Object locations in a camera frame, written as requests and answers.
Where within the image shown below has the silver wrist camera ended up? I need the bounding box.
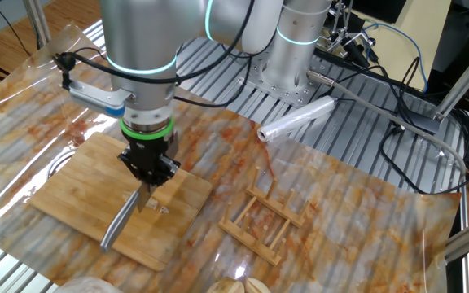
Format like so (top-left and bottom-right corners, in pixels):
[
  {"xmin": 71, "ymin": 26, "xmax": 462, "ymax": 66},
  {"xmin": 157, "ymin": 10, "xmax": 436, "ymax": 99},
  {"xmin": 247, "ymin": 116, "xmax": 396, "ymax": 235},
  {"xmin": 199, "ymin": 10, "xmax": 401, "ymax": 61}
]
[{"xmin": 67, "ymin": 79, "xmax": 134, "ymax": 120}]

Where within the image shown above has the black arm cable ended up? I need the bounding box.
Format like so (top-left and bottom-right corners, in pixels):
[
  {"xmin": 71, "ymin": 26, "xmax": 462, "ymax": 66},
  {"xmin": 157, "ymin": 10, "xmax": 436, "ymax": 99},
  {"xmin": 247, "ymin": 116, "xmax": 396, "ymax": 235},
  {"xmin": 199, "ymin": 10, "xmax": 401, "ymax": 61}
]
[{"xmin": 52, "ymin": 0, "xmax": 277, "ymax": 109}]

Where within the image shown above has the metal clamp stand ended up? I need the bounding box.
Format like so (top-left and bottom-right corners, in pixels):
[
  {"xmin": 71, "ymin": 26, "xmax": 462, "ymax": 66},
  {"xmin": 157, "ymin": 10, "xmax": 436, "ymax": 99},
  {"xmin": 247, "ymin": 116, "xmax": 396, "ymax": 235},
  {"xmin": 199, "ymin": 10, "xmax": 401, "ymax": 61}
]
[{"xmin": 318, "ymin": 0, "xmax": 379, "ymax": 69}]

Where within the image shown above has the clear plastic film roll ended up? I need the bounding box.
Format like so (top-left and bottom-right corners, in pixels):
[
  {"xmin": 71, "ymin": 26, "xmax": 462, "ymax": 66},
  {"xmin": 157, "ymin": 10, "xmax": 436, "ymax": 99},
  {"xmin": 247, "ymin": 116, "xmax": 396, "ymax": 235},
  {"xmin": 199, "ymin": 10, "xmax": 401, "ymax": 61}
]
[{"xmin": 256, "ymin": 95, "xmax": 338, "ymax": 144}]

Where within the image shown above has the steel cleaver knife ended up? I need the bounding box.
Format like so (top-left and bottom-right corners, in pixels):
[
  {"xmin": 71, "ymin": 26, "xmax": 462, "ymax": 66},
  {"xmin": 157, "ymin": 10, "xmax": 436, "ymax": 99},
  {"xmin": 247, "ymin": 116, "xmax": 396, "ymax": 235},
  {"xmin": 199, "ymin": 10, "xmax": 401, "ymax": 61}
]
[{"xmin": 99, "ymin": 132, "xmax": 179, "ymax": 254}]

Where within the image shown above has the blue cable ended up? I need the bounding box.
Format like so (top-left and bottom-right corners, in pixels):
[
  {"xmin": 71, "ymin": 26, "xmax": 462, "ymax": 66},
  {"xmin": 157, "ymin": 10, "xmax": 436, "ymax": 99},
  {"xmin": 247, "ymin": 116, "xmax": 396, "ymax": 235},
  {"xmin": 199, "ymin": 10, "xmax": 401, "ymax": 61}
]
[{"xmin": 362, "ymin": 22, "xmax": 429, "ymax": 93}]

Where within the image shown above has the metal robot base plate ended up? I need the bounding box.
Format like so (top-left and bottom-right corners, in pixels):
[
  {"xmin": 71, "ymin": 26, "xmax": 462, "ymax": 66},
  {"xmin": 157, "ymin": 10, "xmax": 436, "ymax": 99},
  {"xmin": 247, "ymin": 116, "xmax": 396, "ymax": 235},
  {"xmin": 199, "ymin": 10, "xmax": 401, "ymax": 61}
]
[{"xmin": 243, "ymin": 51, "xmax": 332, "ymax": 110}]

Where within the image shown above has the black cable loop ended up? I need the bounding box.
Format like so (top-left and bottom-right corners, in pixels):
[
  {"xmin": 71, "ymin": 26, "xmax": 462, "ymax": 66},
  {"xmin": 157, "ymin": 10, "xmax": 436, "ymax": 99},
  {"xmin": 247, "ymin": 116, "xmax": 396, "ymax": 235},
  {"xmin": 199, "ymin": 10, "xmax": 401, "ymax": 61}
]
[{"xmin": 379, "ymin": 121, "xmax": 469, "ymax": 195}]

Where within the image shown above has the grey hose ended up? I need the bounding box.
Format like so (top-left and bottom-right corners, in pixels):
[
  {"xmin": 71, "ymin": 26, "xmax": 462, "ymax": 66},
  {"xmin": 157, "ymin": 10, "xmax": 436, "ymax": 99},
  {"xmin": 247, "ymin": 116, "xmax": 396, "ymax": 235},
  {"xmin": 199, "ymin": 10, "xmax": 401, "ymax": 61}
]
[{"xmin": 306, "ymin": 68, "xmax": 469, "ymax": 177}]

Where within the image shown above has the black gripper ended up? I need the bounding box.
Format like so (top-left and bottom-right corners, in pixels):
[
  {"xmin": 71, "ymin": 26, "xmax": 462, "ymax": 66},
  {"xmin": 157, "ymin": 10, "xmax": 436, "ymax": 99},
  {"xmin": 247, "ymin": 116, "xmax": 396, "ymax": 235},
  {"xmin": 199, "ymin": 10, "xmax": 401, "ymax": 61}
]
[{"xmin": 116, "ymin": 138, "xmax": 182, "ymax": 189}]

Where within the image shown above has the black monitor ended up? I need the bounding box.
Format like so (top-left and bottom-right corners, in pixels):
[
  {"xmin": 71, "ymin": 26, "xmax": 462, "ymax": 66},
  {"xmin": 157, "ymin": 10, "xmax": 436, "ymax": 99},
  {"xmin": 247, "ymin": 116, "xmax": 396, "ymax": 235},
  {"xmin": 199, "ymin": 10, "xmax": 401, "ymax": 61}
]
[{"xmin": 366, "ymin": 0, "xmax": 409, "ymax": 24}]

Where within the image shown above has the bamboo cutting board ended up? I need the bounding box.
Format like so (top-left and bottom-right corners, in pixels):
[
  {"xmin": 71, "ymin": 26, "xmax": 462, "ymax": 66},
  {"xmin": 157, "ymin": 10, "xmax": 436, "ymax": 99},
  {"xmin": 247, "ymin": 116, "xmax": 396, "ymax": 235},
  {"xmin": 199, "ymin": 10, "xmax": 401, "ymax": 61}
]
[{"xmin": 28, "ymin": 131, "xmax": 213, "ymax": 273}]

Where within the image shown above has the wooden peg rack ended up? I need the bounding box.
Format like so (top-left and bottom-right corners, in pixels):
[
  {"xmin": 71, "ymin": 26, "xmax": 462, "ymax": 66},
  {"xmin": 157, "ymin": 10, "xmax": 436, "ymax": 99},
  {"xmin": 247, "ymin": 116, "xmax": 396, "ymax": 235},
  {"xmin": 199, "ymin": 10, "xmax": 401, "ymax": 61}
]
[{"xmin": 217, "ymin": 165, "xmax": 310, "ymax": 268}]

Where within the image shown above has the thin black floor cable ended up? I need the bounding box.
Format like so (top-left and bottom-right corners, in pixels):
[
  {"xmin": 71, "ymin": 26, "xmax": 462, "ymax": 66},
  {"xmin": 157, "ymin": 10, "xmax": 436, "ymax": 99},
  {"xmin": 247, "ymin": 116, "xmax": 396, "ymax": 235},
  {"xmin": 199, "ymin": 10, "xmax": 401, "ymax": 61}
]
[{"xmin": 0, "ymin": 0, "xmax": 33, "ymax": 56}]

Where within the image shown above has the marble pattern plastic sheet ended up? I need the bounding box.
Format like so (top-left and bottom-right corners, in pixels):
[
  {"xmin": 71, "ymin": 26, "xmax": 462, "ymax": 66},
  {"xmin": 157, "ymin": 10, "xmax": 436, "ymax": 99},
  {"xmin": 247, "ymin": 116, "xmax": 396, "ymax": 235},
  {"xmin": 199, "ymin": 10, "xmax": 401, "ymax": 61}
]
[{"xmin": 0, "ymin": 22, "xmax": 462, "ymax": 293}]

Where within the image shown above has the pale lotus wedge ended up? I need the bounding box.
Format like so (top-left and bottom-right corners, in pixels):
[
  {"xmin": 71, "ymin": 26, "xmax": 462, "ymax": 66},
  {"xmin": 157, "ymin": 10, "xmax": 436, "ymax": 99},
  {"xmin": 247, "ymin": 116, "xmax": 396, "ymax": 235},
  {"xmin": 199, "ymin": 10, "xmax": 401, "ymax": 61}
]
[{"xmin": 244, "ymin": 278, "xmax": 273, "ymax": 293}]

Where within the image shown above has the grey post foot bracket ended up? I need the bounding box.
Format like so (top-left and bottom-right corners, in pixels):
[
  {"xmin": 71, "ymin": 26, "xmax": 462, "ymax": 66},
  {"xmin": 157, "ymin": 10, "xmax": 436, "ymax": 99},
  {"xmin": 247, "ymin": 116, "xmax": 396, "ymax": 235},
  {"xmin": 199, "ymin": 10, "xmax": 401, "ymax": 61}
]
[{"xmin": 397, "ymin": 111, "xmax": 442, "ymax": 136}]

